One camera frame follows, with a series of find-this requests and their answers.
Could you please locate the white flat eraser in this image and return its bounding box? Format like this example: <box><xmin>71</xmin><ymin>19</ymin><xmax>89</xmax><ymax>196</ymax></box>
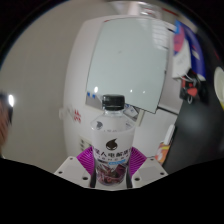
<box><xmin>163</xmin><ymin>124</ymin><xmax>176</xmax><ymax>148</ymax></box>

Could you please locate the large whiteboard on stand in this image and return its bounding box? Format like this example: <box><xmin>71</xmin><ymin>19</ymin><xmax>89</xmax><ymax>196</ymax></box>
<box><xmin>84</xmin><ymin>16</ymin><xmax>170</xmax><ymax>114</ymax></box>

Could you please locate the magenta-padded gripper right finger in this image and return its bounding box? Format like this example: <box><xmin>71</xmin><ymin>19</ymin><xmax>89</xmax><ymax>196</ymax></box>
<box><xmin>125</xmin><ymin>146</ymin><xmax>169</xmax><ymax>189</ymax></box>

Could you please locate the clear bottle with black cap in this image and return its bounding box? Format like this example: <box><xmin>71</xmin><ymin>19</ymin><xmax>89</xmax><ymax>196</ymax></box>
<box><xmin>89</xmin><ymin>94</ymin><xmax>137</xmax><ymax>189</ymax></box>

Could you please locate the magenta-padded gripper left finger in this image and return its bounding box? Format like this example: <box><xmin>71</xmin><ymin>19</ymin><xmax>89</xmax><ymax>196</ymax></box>
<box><xmin>53</xmin><ymin>146</ymin><xmax>98</xmax><ymax>188</ymax></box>

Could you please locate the red wall sign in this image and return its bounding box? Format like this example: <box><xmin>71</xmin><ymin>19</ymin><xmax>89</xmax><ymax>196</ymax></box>
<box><xmin>68</xmin><ymin>105</ymin><xmax>83</xmax><ymax>125</ymax></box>

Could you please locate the black and red desk item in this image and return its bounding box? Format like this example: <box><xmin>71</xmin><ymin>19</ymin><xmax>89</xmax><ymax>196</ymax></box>
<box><xmin>179</xmin><ymin>68</ymin><xmax>210</xmax><ymax>105</ymax></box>

